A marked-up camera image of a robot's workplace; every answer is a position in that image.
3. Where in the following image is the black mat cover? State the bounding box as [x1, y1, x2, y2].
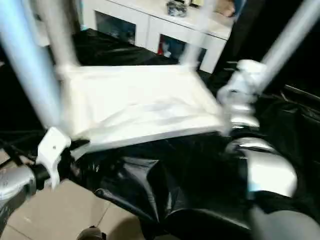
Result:
[0, 27, 320, 240]

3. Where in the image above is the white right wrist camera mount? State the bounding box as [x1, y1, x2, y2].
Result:
[226, 59, 269, 101]

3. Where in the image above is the black metal stand leg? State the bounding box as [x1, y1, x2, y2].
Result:
[94, 187, 157, 227]

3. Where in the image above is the white cabinet with glass doors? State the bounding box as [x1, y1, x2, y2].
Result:
[79, 0, 235, 73]

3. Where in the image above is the grey item on cabinet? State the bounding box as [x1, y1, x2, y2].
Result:
[166, 1, 188, 17]

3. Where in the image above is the white plastic table top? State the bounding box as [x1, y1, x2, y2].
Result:
[56, 63, 227, 153]

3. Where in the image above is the long black pole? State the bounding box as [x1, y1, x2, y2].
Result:
[284, 84, 320, 98]

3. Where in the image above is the tan plush toy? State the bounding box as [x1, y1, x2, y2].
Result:
[216, 0, 237, 18]

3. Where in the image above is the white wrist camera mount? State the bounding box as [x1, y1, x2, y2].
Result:
[226, 59, 269, 101]
[37, 126, 72, 191]

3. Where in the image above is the white plastic table leg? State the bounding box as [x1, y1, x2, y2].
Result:
[0, 0, 63, 133]
[179, 0, 217, 72]
[41, 0, 80, 73]
[258, 0, 320, 95]

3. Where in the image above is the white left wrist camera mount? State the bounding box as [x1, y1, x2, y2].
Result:
[37, 126, 72, 191]

